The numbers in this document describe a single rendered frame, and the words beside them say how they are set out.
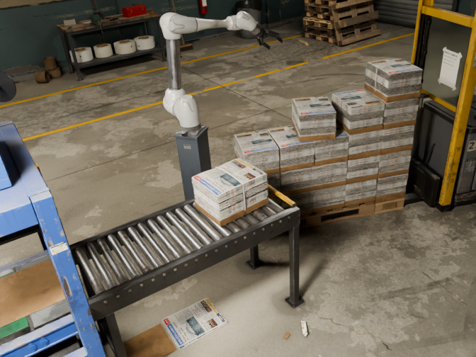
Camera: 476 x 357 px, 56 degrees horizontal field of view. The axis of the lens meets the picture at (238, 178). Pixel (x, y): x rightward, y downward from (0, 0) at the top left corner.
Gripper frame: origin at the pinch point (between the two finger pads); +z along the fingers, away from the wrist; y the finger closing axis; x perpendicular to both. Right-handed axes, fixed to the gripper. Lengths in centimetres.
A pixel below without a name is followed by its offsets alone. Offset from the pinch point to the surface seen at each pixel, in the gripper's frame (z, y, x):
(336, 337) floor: 55, 36, -216
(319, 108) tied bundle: 36, 22, -48
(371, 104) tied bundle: 63, 51, -41
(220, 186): -48, 20, -145
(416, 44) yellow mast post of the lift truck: 102, 70, 34
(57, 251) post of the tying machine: -136, 34, -208
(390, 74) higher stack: 57, 70, -24
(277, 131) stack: 34, -18, -59
